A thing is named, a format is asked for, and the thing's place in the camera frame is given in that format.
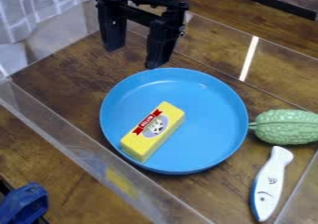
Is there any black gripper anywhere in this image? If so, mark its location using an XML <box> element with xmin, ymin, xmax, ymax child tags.
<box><xmin>97</xmin><ymin>0</ymin><xmax>189</xmax><ymax>69</ymax></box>

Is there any green bitter gourd toy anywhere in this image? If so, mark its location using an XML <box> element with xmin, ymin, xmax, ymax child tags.
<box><xmin>249</xmin><ymin>110</ymin><xmax>318</xmax><ymax>145</ymax></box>

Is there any white grid cloth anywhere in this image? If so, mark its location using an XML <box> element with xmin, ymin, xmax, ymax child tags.
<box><xmin>0</xmin><ymin>0</ymin><xmax>90</xmax><ymax>45</ymax></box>

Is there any yellow butter block toy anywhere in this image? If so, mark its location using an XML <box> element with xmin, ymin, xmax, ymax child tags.
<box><xmin>121</xmin><ymin>101</ymin><xmax>186</xmax><ymax>163</ymax></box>

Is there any blue round plate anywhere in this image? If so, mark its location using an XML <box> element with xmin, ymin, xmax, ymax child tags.
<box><xmin>99</xmin><ymin>68</ymin><xmax>249</xmax><ymax>175</ymax></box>

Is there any white wooden fish toy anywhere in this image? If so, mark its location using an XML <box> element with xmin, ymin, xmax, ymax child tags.
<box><xmin>250</xmin><ymin>146</ymin><xmax>293</xmax><ymax>222</ymax></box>

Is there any blue clamp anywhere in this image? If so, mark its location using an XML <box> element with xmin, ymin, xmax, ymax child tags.
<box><xmin>0</xmin><ymin>182</ymin><xmax>49</xmax><ymax>224</ymax></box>

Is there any clear acrylic enclosure wall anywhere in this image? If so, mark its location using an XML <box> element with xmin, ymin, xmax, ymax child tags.
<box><xmin>0</xmin><ymin>0</ymin><xmax>318</xmax><ymax>224</ymax></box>

